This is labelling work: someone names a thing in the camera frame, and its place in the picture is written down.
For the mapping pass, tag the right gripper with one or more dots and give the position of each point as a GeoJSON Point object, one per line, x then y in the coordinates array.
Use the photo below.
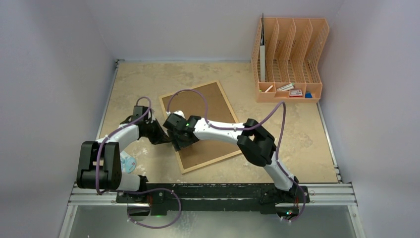
{"type": "Point", "coordinates": [181, 140]}

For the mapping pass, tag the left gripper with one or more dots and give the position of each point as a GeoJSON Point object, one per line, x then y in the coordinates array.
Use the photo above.
{"type": "Point", "coordinates": [160, 137]}

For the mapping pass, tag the wooden picture frame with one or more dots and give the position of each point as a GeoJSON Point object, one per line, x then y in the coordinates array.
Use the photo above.
{"type": "Point", "coordinates": [229, 108]}

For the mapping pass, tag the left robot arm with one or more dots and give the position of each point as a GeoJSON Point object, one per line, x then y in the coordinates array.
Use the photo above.
{"type": "Point", "coordinates": [99, 161]}

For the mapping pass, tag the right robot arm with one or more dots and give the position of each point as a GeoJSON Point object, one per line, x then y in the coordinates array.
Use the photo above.
{"type": "Point", "coordinates": [253, 140]}

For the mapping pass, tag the blue white tape dispenser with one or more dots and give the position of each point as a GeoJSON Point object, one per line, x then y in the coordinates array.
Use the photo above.
{"type": "Point", "coordinates": [128, 163]}

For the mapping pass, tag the white folder in organizer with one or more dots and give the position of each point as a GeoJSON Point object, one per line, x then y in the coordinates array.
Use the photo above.
{"type": "Point", "coordinates": [262, 51]}

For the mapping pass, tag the red white small box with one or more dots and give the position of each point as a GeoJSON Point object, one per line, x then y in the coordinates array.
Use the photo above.
{"type": "Point", "coordinates": [295, 93]}

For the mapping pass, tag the white marker pen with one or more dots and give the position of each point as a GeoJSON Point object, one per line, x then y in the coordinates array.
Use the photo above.
{"type": "Point", "coordinates": [286, 87]}

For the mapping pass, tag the orange desk file organizer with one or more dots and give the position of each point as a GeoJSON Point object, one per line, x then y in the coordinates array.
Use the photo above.
{"type": "Point", "coordinates": [293, 47]}

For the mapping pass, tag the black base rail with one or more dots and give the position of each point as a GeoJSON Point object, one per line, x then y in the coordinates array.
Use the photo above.
{"type": "Point", "coordinates": [220, 197]}

